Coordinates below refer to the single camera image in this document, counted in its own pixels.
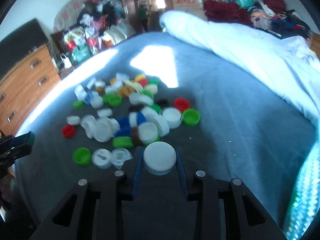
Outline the black flat television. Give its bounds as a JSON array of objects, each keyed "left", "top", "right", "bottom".
[{"left": 0, "top": 18, "right": 48, "bottom": 78}]

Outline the pile of bags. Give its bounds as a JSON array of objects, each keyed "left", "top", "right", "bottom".
[{"left": 51, "top": 0, "right": 136, "bottom": 68}]

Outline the white open cap centre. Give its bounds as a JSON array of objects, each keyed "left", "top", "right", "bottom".
[{"left": 162, "top": 107, "right": 182, "bottom": 129}]

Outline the light blue duvet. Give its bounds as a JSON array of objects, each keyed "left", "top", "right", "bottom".
[{"left": 159, "top": 10, "right": 319, "bottom": 126}]

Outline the wooden drawer dresser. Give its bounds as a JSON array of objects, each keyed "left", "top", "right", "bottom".
[{"left": 0, "top": 44, "right": 60, "bottom": 135}]

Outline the red cap near centre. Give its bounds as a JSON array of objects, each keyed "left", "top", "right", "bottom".
[{"left": 174, "top": 97, "right": 190, "bottom": 113}]

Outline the large white bottle cap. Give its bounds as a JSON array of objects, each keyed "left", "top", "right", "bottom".
[{"left": 143, "top": 141, "right": 177, "bottom": 176}]

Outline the dark red blanket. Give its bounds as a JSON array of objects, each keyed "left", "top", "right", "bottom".
[{"left": 203, "top": 0, "right": 253, "bottom": 27}]

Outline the turquoise perforated plastic basket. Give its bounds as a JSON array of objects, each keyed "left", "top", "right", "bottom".
[{"left": 282, "top": 141, "right": 319, "bottom": 239}]

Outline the green cap front left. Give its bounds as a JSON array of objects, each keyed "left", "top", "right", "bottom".
[{"left": 72, "top": 147, "right": 92, "bottom": 166}]

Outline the red cap at left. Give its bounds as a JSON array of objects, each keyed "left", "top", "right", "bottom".
[{"left": 61, "top": 124, "right": 75, "bottom": 139}]

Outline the green cap beside red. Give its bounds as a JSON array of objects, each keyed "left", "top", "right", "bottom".
[{"left": 182, "top": 108, "right": 201, "bottom": 126}]

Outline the white printed cap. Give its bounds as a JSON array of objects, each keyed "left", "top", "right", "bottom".
[{"left": 92, "top": 148, "right": 112, "bottom": 169}]

